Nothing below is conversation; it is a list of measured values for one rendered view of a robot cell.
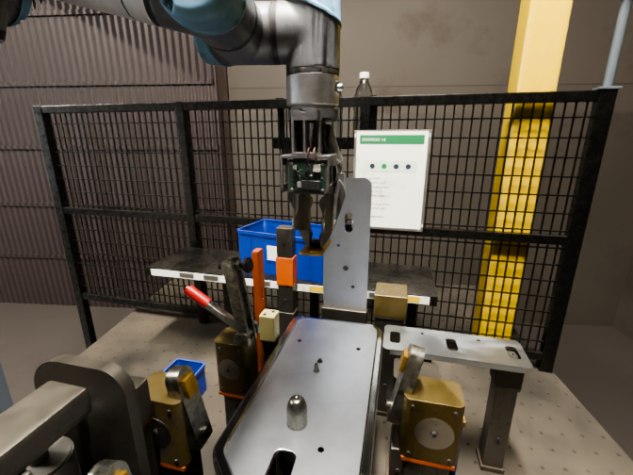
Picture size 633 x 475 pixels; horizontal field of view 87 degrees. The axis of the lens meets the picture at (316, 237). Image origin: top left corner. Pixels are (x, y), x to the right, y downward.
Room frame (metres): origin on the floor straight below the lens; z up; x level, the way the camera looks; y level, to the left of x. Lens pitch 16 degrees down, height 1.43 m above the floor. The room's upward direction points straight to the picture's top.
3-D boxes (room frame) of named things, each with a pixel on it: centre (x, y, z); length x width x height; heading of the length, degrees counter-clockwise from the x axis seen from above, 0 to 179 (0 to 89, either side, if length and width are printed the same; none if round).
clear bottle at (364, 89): (1.17, -0.15, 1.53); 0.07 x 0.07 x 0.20
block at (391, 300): (0.78, -0.19, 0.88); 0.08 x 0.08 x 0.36; 76
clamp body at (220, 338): (0.59, 0.17, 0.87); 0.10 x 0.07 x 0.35; 76
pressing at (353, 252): (0.80, -0.07, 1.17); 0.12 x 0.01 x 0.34; 76
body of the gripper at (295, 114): (0.51, 0.01, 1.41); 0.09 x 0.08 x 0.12; 167
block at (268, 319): (0.65, 0.10, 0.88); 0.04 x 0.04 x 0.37; 76
